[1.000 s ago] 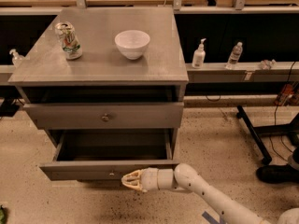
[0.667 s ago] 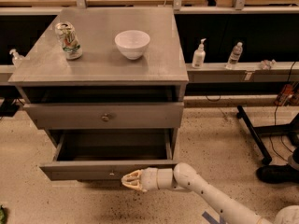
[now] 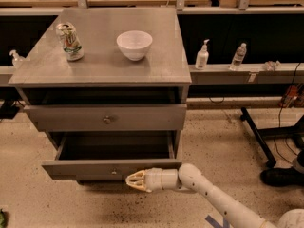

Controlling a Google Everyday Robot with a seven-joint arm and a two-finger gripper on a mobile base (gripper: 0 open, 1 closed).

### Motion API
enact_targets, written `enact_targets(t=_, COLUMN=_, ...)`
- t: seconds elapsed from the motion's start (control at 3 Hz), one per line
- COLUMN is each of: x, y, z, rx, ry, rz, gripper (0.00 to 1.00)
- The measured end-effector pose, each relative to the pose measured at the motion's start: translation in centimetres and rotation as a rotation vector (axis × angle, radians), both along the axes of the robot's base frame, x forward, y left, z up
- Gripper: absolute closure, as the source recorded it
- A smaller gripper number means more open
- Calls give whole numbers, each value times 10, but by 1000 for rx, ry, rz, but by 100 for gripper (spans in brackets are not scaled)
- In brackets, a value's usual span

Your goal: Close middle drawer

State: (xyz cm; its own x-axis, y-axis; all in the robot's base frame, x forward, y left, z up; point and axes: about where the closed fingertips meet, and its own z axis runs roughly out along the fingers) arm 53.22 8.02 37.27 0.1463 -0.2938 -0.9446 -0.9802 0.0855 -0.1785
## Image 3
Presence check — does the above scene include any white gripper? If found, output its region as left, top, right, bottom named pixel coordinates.
left=125, top=168, right=180, bottom=192

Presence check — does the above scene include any grey drawer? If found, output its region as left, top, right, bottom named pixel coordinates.
left=25, top=104, right=186, bottom=132
left=42, top=131, right=181, bottom=181

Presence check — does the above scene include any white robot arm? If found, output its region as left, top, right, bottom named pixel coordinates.
left=125, top=163, right=304, bottom=228

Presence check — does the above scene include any grey top drawer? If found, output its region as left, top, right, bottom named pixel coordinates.
left=25, top=104, right=186, bottom=132

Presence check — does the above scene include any grey drawer cabinet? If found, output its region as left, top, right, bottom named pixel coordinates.
left=9, top=8, right=191, bottom=150

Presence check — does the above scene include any white pump lotion bottle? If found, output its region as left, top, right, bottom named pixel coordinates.
left=195, top=39, right=209, bottom=69

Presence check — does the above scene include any white ceramic bowl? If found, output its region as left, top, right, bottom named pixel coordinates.
left=116, top=30, right=153, bottom=61

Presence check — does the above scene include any crushed soda can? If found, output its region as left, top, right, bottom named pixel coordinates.
left=56, top=22, right=84, bottom=61

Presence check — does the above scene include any black shoe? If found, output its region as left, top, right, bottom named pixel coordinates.
left=260, top=167, right=304, bottom=187

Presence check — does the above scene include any black stand base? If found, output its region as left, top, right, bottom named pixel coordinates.
left=240, top=107, right=304, bottom=168

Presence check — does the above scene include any clear plastic water bottle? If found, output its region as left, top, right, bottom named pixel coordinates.
left=229, top=43, right=247, bottom=70

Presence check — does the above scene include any clear pump sanitizer bottle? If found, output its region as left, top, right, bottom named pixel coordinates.
left=9, top=50, right=25, bottom=68

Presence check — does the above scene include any crumpled clear wrapper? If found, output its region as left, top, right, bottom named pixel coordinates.
left=264, top=61, right=280, bottom=71

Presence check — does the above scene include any orange power device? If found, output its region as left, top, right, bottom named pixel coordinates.
left=278, top=85, right=304, bottom=108

